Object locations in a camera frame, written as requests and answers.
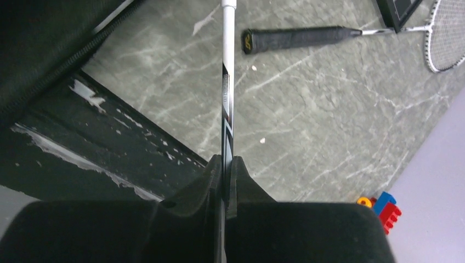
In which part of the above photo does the black racket bag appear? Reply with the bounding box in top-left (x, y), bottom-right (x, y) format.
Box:
top-left (1, 1), bottom-right (141, 127)

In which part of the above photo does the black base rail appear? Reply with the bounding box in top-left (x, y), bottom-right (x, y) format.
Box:
top-left (1, 72), bottom-right (207, 201)

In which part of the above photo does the black white chessboard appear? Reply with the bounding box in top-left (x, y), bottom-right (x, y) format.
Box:
top-left (376, 0), bottom-right (422, 33)

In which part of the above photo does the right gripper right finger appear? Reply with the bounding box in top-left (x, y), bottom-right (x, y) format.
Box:
top-left (226, 156), bottom-right (395, 262)

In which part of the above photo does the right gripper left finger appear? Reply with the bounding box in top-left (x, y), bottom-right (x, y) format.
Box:
top-left (1, 155), bottom-right (223, 262)

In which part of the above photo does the colourful toy brick train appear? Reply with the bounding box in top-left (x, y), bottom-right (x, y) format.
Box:
top-left (356, 191), bottom-right (402, 235)

